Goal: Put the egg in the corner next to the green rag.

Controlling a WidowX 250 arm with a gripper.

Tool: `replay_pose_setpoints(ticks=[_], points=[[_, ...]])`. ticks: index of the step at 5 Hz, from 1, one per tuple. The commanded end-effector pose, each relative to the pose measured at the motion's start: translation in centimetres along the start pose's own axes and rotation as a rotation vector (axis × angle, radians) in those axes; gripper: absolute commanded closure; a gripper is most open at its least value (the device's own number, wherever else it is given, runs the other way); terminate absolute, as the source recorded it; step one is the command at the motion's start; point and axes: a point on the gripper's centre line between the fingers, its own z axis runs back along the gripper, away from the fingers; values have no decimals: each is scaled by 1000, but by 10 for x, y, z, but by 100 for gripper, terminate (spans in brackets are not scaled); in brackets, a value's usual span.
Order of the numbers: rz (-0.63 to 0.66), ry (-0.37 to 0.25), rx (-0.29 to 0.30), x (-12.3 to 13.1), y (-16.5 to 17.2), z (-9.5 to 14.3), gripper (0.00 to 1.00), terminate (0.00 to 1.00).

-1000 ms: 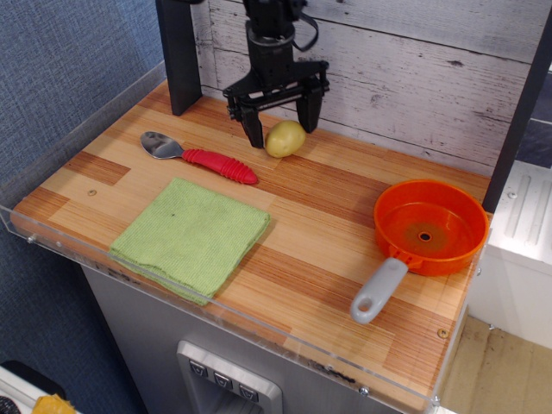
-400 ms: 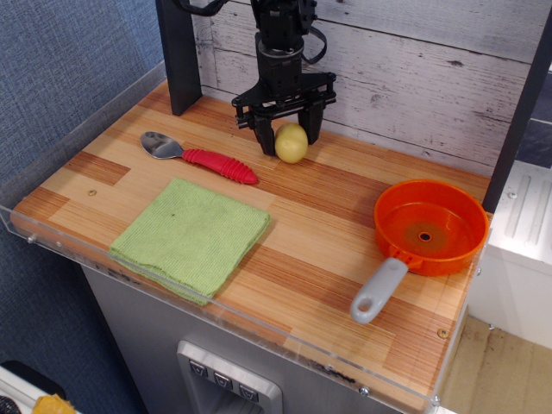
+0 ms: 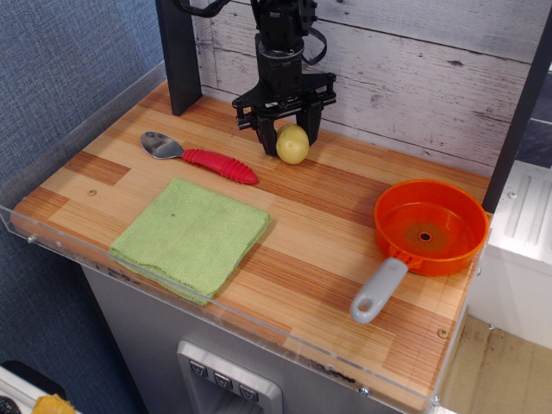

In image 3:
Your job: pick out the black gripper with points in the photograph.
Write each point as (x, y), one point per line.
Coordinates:
(283, 90)

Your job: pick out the yellow potato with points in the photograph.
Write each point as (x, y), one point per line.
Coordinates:
(292, 144)

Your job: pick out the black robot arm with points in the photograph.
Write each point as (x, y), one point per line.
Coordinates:
(285, 42)

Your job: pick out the green cloth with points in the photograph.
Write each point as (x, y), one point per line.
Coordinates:
(190, 240)

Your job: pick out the clear acrylic table guard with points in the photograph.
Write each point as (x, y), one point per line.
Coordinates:
(292, 290)

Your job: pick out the grey cabinet with dispenser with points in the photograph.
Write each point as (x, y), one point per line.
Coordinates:
(150, 334)

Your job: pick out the white side cabinet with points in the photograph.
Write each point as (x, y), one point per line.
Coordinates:
(512, 289)

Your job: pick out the yellow black object bottom left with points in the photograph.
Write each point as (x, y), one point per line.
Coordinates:
(23, 390)

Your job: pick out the red handled metal spoon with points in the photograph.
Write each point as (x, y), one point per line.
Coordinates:
(163, 147)

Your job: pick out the orange pot grey handle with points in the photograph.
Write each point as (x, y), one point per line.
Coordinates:
(421, 226)

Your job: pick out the dark right vertical post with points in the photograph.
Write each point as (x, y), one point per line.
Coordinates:
(525, 106)

